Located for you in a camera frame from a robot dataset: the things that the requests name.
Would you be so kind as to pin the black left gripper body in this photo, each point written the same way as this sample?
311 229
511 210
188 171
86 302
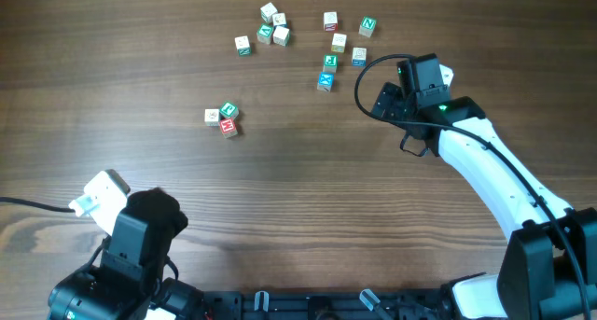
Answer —
156 210

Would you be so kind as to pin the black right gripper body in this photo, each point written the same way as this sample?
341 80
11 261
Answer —
401 106

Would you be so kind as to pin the red M wooden block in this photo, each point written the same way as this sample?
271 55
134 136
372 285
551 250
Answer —
228 127

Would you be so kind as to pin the shell picture blue D block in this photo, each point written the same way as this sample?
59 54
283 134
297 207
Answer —
211 117

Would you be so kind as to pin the green J wooden block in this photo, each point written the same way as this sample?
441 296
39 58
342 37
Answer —
229 110

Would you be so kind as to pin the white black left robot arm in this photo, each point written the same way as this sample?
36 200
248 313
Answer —
129 282

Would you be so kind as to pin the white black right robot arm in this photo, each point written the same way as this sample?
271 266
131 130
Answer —
549 267

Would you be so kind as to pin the green N block right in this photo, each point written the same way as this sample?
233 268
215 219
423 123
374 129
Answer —
367 26

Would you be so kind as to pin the green n block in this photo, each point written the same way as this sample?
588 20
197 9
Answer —
367 26
243 45

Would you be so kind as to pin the blue X wooden block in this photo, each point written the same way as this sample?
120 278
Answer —
325 81

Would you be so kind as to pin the green F wooden block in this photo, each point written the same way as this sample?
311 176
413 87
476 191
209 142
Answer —
330 63

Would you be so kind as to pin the white block yellow side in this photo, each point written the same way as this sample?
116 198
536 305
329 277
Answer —
339 42

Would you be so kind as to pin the white block red side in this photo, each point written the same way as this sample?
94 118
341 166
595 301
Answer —
330 21

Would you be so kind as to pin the white block green side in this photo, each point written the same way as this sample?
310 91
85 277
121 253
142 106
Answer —
281 35

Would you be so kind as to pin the white picture block blue side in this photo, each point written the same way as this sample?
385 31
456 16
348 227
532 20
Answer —
279 19

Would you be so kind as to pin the green A wooden block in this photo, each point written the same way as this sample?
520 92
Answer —
264 33

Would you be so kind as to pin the white block top left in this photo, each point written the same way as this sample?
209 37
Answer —
267 12

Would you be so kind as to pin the green N block left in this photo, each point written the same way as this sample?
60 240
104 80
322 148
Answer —
243 45

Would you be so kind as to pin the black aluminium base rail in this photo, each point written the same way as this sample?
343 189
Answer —
263 305

